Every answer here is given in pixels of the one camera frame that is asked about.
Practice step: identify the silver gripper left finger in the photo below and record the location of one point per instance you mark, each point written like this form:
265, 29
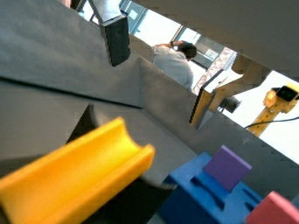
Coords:
113, 26

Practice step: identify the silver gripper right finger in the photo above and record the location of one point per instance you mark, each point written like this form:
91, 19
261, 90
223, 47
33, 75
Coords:
252, 75

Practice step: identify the yellow arch block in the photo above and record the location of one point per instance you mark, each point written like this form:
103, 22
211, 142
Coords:
63, 187

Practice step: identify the black fixture stand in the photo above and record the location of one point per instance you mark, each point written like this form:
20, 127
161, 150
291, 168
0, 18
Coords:
128, 198

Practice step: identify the person in white shirt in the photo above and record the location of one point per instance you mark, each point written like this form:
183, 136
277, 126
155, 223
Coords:
171, 57

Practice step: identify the purple rectangular block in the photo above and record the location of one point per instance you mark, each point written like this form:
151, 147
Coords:
227, 168

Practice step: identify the blue shape sorter base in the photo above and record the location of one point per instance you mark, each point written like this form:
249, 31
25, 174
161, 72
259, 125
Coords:
200, 201

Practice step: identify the red pentagon block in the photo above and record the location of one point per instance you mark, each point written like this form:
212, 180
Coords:
275, 210

